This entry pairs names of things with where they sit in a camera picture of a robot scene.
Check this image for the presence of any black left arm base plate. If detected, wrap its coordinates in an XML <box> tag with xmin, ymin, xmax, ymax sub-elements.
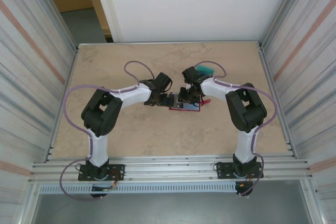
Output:
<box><xmin>78</xmin><ymin>163</ymin><xmax>126</xmax><ymax>182</ymax></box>

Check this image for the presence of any red card holder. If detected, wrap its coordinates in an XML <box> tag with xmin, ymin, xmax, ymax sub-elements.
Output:
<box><xmin>167</xmin><ymin>92</ymin><xmax>212</xmax><ymax>112</ymax></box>

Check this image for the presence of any white door frame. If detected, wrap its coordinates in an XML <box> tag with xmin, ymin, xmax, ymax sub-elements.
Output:
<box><xmin>91</xmin><ymin>0</ymin><xmax>123</xmax><ymax>43</ymax></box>

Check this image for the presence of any small circuit board with wires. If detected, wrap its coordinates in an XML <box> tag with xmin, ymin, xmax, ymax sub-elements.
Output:
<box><xmin>91</xmin><ymin>182</ymin><xmax>118</xmax><ymax>192</ymax></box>

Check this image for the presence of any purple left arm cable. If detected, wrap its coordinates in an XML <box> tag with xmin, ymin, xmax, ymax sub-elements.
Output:
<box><xmin>59</xmin><ymin>61</ymin><xmax>160</xmax><ymax>201</ymax></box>

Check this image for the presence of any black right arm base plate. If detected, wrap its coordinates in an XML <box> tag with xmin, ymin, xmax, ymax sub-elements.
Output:
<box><xmin>214</xmin><ymin>161</ymin><xmax>264</xmax><ymax>180</ymax></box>

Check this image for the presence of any grey slotted cable duct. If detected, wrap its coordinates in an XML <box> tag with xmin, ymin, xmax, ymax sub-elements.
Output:
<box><xmin>39</xmin><ymin>183</ymin><xmax>238</xmax><ymax>195</ymax></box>

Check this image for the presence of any teal card box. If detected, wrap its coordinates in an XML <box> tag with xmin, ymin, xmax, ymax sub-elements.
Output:
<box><xmin>196</xmin><ymin>63</ymin><xmax>215</xmax><ymax>76</ymax></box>

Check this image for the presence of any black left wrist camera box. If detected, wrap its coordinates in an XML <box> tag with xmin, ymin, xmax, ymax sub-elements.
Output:
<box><xmin>152</xmin><ymin>72</ymin><xmax>173</xmax><ymax>93</ymax></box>

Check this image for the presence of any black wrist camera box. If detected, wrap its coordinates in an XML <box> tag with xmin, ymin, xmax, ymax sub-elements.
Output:
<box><xmin>182</xmin><ymin>67</ymin><xmax>204</xmax><ymax>90</ymax></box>
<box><xmin>152</xmin><ymin>72</ymin><xmax>173</xmax><ymax>93</ymax></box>

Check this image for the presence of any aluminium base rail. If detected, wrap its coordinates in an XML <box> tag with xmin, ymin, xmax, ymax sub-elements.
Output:
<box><xmin>28</xmin><ymin>155</ymin><xmax>314</xmax><ymax>184</ymax></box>

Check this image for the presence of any corrugated metal side panel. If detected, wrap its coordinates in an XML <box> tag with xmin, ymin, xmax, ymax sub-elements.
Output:
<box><xmin>0</xmin><ymin>0</ymin><xmax>79</xmax><ymax>209</ymax></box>
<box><xmin>258</xmin><ymin>0</ymin><xmax>336</xmax><ymax>209</ymax></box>

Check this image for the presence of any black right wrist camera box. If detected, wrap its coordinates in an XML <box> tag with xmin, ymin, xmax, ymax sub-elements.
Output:
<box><xmin>182</xmin><ymin>67</ymin><xmax>204</xmax><ymax>90</ymax></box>

